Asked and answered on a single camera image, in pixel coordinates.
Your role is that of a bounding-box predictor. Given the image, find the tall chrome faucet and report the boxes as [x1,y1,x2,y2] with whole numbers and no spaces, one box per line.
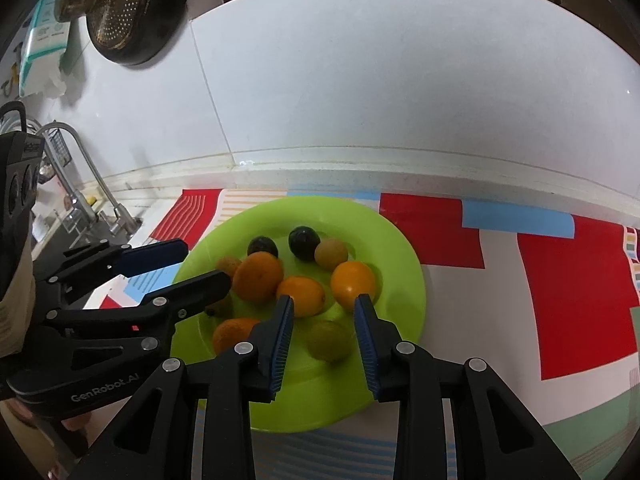
[37,120,144,237]

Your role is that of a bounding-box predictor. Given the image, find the teal white tissue packet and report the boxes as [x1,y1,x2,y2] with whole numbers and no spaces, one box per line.
[19,0,84,99]

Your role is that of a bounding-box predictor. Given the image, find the green plastic plate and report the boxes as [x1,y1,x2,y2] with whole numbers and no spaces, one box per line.
[170,196,428,434]

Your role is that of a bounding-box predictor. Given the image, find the gold perforated colander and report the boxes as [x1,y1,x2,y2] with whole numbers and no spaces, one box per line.
[85,0,152,54]

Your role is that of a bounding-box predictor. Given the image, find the small orange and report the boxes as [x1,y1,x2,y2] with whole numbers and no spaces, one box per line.
[330,260,377,313]
[232,252,285,304]
[212,317,261,356]
[276,276,327,318]

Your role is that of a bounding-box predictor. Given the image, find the chrome faucet with lever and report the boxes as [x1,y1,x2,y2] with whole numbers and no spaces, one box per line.
[59,192,102,247]

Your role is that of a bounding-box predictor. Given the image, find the yellow wall hooks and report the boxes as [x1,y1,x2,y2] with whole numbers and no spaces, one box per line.
[0,61,24,97]

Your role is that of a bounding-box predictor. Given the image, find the dark round fruit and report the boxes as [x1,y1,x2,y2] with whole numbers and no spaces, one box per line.
[288,226,321,262]
[247,236,280,259]

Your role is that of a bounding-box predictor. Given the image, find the colourful patterned table mat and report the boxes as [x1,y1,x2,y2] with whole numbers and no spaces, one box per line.
[82,187,640,480]

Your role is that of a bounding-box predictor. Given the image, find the steel sink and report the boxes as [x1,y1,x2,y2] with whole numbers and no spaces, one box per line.
[32,217,142,258]

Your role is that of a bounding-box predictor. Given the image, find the person's left hand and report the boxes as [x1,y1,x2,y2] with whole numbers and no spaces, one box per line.
[0,400,91,433]

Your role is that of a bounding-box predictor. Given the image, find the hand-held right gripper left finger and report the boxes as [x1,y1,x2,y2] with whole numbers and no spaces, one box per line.
[67,293,296,480]

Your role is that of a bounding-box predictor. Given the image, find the black wire rack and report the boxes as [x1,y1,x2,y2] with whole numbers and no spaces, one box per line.
[42,127,72,172]

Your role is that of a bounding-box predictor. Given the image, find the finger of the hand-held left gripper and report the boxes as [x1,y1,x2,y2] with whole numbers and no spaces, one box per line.
[31,238,191,307]
[45,269,234,358]

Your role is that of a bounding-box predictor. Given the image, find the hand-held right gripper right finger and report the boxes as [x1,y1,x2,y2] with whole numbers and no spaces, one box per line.
[353,293,583,480]

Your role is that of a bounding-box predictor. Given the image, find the tan round fruit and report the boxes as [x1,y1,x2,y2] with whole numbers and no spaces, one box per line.
[314,238,350,270]
[216,256,244,279]

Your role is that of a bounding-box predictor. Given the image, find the black frying pan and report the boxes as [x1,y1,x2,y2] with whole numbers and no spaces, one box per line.
[85,0,195,67]

